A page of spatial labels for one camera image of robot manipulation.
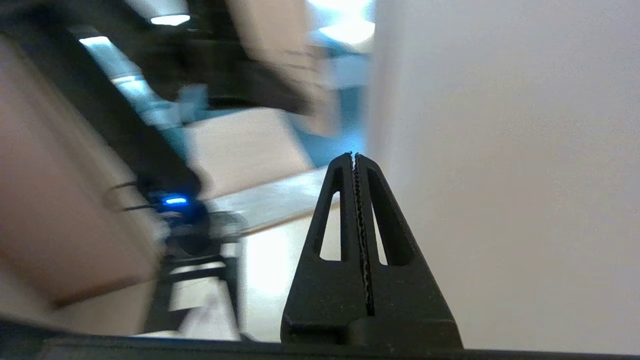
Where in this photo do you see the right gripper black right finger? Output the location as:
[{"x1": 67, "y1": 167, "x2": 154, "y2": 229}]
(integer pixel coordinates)
[{"x1": 350, "y1": 153, "x2": 463, "y2": 349}]

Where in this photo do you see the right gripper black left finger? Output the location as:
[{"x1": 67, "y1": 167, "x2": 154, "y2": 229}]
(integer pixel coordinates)
[{"x1": 281, "y1": 152, "x2": 373, "y2": 346}]

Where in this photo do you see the white room door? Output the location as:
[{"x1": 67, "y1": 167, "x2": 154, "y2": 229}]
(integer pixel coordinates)
[{"x1": 366, "y1": 0, "x2": 640, "y2": 357}]

